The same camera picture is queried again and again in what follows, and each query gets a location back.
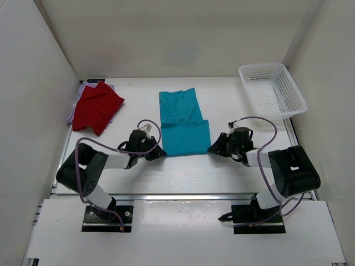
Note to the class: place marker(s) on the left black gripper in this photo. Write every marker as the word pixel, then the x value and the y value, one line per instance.
pixel 158 152

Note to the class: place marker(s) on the purple t-shirt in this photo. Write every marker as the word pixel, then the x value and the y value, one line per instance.
pixel 79 94

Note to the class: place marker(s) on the dark label sticker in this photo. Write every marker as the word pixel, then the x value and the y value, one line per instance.
pixel 95 80

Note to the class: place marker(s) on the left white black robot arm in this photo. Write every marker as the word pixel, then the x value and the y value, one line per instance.
pixel 82 170

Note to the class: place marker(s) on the teal t-shirt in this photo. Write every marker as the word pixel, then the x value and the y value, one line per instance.
pixel 184 131

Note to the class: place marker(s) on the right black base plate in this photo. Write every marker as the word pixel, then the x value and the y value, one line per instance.
pixel 268 221

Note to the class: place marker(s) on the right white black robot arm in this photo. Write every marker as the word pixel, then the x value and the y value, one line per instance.
pixel 293 174

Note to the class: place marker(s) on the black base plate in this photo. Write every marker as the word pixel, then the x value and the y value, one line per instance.
pixel 268 221
pixel 95 221

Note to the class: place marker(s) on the white plastic basket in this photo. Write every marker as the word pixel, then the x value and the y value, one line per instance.
pixel 271 90

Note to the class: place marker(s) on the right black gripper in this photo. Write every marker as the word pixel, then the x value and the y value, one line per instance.
pixel 219 148

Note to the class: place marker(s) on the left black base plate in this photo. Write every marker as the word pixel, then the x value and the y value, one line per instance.
pixel 95 221

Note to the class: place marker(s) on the red t-shirt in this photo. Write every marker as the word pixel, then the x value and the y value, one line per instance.
pixel 96 108

